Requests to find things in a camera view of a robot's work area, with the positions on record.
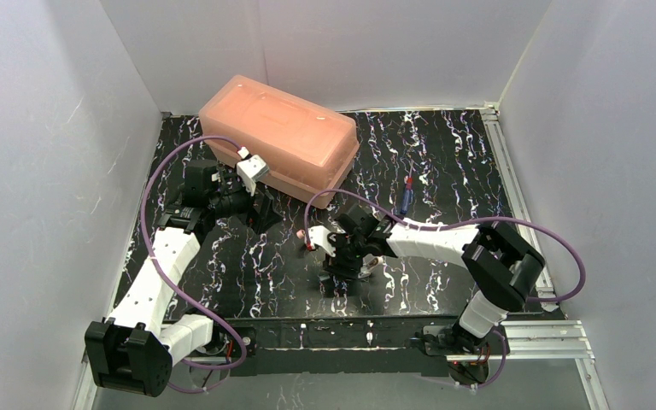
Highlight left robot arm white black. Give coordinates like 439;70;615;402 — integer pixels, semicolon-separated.
85;155;282;396

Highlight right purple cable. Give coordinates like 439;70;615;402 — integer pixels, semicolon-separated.
303;189;587;391

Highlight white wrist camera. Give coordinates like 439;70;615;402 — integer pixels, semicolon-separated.
305;225;336;257
235;147;269;196

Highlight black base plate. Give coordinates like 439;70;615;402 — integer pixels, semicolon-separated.
229;315;479;378

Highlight white mini stapler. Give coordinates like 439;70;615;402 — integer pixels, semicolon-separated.
358;255;385;279

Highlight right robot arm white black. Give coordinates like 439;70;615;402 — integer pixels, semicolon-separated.
305;205;546;344

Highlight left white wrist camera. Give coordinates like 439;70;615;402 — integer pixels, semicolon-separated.
235;147;269;196

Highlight blue red pen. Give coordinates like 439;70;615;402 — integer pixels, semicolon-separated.
399;177;413;216

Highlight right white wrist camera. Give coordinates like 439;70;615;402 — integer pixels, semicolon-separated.
305;225;336;257

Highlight pink translucent plastic box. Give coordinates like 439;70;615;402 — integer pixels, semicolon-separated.
198;75;359;209

